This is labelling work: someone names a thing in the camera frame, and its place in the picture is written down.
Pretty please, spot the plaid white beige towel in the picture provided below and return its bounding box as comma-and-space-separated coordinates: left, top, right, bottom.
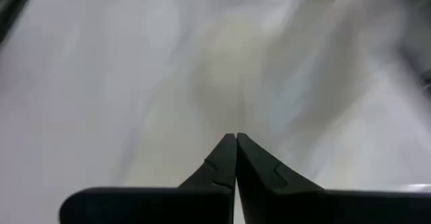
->
181, 0, 381, 141

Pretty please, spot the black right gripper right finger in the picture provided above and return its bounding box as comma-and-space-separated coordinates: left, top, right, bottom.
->
235, 133, 431, 224

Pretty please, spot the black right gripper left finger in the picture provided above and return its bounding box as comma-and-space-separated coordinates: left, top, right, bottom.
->
59, 133, 237, 224

